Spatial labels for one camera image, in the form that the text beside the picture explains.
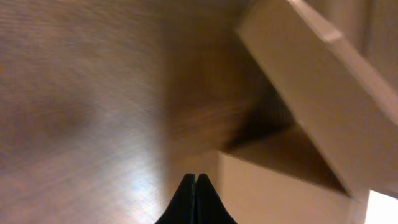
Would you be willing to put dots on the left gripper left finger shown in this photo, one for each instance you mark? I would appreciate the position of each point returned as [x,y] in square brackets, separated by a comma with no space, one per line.
[181,208]

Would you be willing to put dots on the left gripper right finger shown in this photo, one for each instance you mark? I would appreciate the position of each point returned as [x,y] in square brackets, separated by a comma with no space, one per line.
[209,208]

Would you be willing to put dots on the cardboard box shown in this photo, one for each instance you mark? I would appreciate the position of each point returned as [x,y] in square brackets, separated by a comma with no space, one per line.
[340,100]

